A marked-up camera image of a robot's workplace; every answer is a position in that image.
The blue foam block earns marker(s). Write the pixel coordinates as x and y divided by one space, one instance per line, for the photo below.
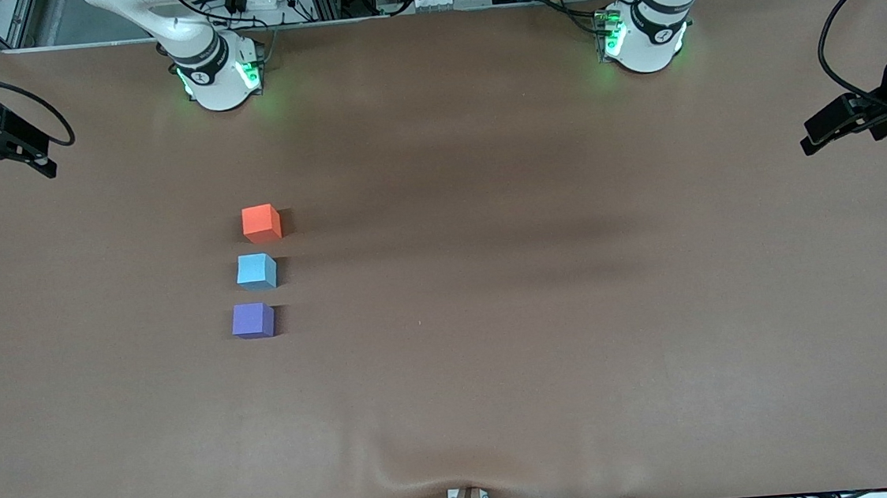
255 272

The orange foam block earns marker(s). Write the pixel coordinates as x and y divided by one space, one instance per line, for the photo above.
260 223

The purple foam block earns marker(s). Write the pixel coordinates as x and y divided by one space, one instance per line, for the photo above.
251 320

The white terminal block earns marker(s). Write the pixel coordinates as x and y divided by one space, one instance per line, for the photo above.
436 1

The brown table mat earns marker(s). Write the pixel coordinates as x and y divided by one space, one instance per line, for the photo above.
540 368

